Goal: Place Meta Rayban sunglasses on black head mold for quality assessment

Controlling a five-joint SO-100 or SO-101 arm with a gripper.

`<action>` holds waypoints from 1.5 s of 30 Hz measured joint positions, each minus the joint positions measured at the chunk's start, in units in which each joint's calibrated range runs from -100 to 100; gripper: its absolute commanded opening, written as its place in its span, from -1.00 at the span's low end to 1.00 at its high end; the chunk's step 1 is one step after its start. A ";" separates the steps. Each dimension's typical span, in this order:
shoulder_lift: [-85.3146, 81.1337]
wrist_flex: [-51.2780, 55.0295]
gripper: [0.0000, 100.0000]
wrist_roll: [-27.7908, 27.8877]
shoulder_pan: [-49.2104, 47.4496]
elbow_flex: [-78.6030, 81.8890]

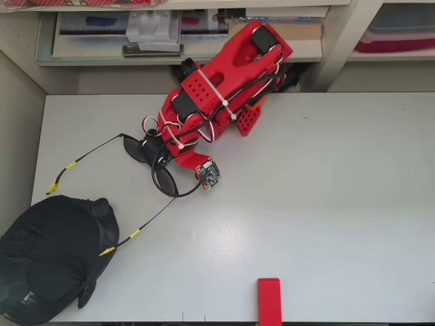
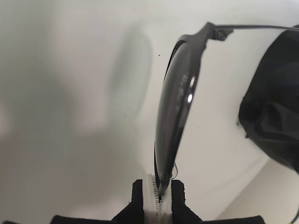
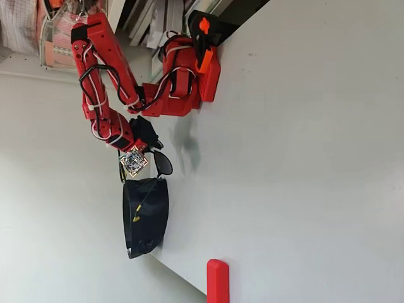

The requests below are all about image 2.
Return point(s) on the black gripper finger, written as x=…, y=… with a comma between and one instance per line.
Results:
x=137, y=198
x=177, y=200

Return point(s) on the black round sunglasses yellow-taped temples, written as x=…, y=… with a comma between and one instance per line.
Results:
x=175, y=112

